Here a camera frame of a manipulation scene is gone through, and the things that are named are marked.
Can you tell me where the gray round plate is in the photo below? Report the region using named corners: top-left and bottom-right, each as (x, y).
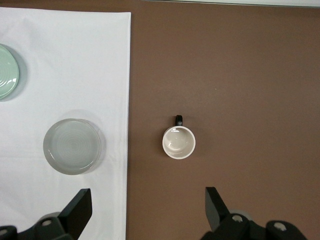
top-left (42, 117), bottom-right (106, 176)

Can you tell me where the white tablecloth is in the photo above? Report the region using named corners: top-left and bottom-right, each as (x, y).
top-left (0, 6), bottom-right (132, 240)

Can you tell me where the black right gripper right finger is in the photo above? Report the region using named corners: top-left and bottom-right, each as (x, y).
top-left (204, 186), bottom-right (230, 233)

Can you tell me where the green round plate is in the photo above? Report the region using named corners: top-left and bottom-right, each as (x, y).
top-left (0, 43), bottom-right (21, 102)

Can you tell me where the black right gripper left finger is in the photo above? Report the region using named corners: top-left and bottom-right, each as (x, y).
top-left (58, 188), bottom-right (94, 240)

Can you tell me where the white mug black handle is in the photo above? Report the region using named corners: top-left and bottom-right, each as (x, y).
top-left (161, 114), bottom-right (197, 161)

